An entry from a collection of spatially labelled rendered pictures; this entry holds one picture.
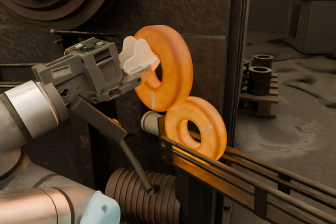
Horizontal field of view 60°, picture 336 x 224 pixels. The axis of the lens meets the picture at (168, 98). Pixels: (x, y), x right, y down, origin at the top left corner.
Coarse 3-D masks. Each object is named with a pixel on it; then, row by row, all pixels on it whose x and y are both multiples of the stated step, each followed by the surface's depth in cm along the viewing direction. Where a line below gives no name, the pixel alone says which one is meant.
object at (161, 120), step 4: (160, 116) 68; (164, 116) 69; (160, 120) 68; (164, 120) 69; (160, 124) 68; (164, 124) 69; (160, 128) 69; (164, 128) 69; (160, 132) 69; (164, 132) 70; (160, 140) 69; (160, 144) 70; (160, 148) 70; (160, 152) 70; (164, 152) 71; (160, 156) 71
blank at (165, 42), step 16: (144, 32) 51; (160, 32) 48; (176, 32) 49; (160, 48) 49; (176, 48) 47; (176, 64) 46; (176, 80) 47; (192, 80) 49; (144, 96) 56; (160, 96) 52; (176, 96) 48
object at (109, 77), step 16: (80, 48) 43; (96, 48) 42; (112, 48) 42; (48, 64) 41; (64, 64) 40; (80, 64) 42; (96, 64) 42; (112, 64) 44; (48, 80) 40; (64, 80) 41; (80, 80) 43; (96, 80) 42; (112, 80) 45; (64, 96) 42; (96, 96) 44; (112, 96) 45; (64, 112) 41
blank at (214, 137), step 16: (192, 96) 63; (176, 112) 64; (192, 112) 61; (208, 112) 58; (176, 128) 66; (208, 128) 59; (224, 128) 59; (192, 144) 65; (208, 144) 60; (224, 144) 60
